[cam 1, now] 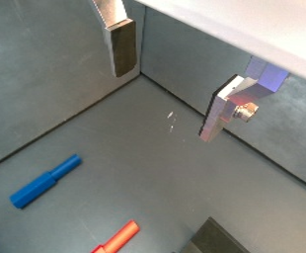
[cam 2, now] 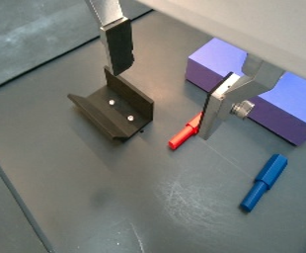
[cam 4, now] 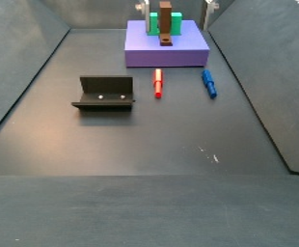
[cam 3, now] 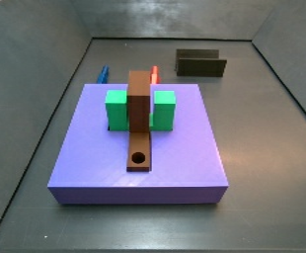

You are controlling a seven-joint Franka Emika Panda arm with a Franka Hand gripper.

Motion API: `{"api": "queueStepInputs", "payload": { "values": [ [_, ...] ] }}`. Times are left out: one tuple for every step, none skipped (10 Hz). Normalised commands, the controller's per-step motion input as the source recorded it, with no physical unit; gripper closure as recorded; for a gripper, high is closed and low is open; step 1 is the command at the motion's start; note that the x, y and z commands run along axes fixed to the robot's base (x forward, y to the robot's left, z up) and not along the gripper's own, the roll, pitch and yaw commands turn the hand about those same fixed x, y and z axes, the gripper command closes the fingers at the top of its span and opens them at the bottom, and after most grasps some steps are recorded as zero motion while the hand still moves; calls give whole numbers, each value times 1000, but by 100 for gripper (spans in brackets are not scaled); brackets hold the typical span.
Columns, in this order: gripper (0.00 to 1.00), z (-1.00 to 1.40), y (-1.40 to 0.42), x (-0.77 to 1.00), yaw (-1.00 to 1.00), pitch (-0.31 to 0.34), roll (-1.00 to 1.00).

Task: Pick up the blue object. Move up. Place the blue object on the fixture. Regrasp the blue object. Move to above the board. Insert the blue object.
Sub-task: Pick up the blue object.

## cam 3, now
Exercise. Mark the green U-shaped block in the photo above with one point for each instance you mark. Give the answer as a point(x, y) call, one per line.
point(161, 116)

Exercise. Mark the brown L-shaped bracket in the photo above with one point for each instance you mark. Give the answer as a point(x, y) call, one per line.
point(139, 109)

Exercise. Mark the red peg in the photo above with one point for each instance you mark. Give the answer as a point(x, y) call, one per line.
point(154, 75)

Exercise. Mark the blue peg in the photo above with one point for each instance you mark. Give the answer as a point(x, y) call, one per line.
point(103, 75)

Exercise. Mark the purple base block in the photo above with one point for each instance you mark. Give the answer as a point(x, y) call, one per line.
point(90, 172)

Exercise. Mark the black angle fixture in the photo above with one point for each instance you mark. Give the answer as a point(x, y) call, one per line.
point(199, 63)

